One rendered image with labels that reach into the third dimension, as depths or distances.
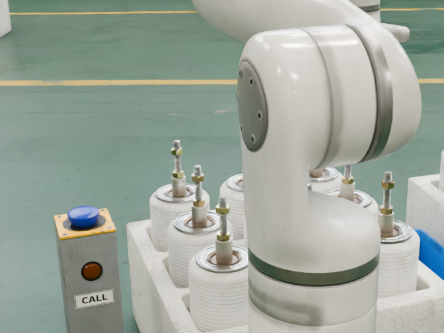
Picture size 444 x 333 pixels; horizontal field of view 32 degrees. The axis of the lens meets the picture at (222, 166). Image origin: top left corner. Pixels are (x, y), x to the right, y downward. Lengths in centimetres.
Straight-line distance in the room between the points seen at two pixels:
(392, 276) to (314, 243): 59
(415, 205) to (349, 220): 96
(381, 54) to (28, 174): 167
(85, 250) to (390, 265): 41
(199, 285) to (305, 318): 48
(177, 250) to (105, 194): 82
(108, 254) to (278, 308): 48
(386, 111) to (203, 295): 57
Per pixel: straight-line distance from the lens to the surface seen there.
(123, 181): 196
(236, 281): 97
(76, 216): 97
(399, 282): 108
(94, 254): 97
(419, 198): 145
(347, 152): 48
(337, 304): 51
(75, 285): 99
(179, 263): 110
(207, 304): 99
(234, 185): 123
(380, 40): 49
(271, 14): 59
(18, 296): 149
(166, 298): 107
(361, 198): 119
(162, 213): 118
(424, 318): 109
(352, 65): 47
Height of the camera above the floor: 72
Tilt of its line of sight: 21 degrees down
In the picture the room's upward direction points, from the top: 2 degrees counter-clockwise
